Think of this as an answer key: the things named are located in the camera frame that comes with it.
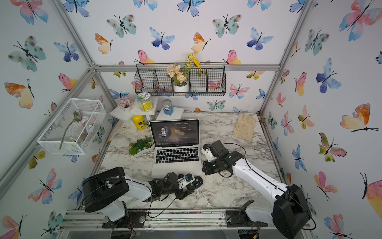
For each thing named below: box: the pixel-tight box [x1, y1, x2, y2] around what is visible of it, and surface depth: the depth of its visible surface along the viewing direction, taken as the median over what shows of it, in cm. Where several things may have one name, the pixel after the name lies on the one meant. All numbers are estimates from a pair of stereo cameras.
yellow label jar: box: [136, 92, 153, 113], surface depth 88 cm
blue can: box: [161, 99, 174, 117], surface depth 97 cm
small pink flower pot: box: [118, 96, 134, 111], surface depth 93 cm
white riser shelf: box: [155, 106, 185, 121], surface depth 101 cm
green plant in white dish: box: [128, 135, 156, 157], surface depth 96 cm
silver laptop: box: [149, 119, 203, 179], surface depth 95 cm
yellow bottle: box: [132, 114, 146, 130], surface depth 105 cm
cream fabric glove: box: [233, 112, 256, 141], surface depth 113 cm
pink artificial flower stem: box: [58, 110, 90, 151], surface depth 76 cm
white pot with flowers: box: [166, 52, 202, 93], surface depth 85 cm
